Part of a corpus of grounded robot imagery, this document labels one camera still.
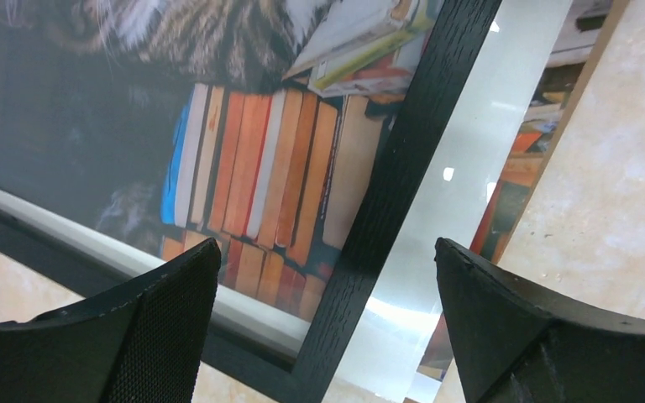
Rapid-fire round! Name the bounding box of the cat and books photo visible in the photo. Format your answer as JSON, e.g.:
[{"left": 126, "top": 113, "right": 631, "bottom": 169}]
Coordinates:
[{"left": 0, "top": 1, "right": 444, "bottom": 331}]

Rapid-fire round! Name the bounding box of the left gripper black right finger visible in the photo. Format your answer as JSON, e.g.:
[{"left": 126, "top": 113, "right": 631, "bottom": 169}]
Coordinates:
[{"left": 434, "top": 238, "right": 645, "bottom": 402}]

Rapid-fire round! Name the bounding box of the black picture frame brown backing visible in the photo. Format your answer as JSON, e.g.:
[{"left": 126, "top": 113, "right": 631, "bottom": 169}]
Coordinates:
[{"left": 0, "top": 0, "right": 505, "bottom": 403}]

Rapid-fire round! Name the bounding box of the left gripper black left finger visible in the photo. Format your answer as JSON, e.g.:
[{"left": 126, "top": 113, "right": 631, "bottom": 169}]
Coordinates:
[{"left": 0, "top": 239, "right": 221, "bottom": 402}]

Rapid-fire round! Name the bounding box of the white passe-partout mat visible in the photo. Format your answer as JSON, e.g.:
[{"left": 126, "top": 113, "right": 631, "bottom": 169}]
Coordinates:
[{"left": 0, "top": 190, "right": 310, "bottom": 358}]

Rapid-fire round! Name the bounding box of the brown backing board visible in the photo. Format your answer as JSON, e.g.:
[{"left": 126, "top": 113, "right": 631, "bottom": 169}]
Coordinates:
[{"left": 400, "top": 0, "right": 632, "bottom": 403}]

